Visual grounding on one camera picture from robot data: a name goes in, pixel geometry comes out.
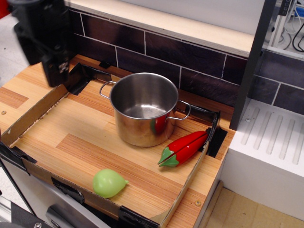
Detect cardboard fence with black tape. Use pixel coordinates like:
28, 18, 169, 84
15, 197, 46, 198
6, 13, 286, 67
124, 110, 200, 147
0, 64, 231, 228

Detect white toy sink drainboard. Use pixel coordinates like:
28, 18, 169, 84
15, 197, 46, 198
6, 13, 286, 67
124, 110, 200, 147
220, 100, 304, 219

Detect stainless steel pot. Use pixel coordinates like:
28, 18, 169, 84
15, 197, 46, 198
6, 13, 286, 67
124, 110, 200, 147
99, 73, 180, 147

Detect green toy pear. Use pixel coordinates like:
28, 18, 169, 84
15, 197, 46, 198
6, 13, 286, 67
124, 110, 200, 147
93, 169, 129, 199

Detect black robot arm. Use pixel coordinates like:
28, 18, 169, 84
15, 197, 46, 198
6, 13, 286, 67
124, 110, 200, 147
8, 0, 73, 87

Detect wooden shelf with dark frame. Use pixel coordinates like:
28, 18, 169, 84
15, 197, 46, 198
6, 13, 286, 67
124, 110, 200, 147
66, 0, 266, 129

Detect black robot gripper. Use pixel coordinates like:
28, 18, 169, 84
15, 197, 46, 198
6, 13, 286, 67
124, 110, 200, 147
14, 14, 71, 87

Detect black cables in background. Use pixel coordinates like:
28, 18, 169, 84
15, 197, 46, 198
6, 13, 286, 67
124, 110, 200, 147
280, 0, 304, 52

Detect red toy chili pepper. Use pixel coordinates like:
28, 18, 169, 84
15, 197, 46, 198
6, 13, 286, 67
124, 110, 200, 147
158, 131, 209, 167

